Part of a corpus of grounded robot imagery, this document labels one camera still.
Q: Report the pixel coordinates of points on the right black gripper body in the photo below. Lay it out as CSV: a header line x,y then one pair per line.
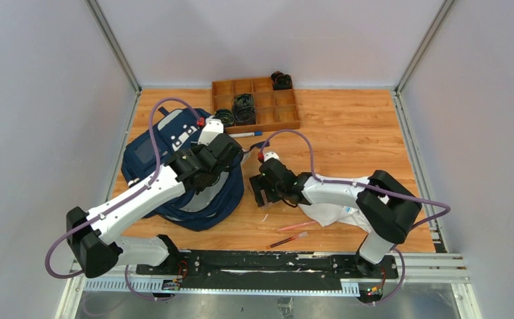
x,y
276,192

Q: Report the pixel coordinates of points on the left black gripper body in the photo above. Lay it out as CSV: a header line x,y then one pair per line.
x,y
229,147

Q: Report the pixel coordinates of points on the pink pen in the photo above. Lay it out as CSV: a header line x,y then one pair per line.
x,y
297,226

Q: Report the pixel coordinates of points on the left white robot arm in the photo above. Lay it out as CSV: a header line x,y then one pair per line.
x,y
95,236

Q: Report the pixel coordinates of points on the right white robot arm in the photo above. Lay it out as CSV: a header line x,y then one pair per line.
x,y
379,204

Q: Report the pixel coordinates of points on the white cloth garment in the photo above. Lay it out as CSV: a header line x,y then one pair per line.
x,y
327,214

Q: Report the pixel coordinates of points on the red clear-capped pen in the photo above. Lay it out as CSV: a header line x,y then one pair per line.
x,y
287,240

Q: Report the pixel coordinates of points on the white blue marker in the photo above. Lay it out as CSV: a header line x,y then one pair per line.
x,y
246,134

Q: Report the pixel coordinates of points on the black rolled belt left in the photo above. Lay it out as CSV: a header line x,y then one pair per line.
x,y
226,117

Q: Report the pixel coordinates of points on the black rolled belt middle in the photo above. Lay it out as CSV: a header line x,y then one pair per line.
x,y
244,110

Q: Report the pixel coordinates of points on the wooden compartment tray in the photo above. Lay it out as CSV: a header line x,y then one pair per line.
x,y
273,109

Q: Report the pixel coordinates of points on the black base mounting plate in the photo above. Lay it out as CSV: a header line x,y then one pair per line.
x,y
263,270

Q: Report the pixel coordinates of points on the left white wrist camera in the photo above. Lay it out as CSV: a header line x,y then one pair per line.
x,y
212,128

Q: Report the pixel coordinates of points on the aluminium frame rail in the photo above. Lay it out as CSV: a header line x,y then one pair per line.
x,y
429,285

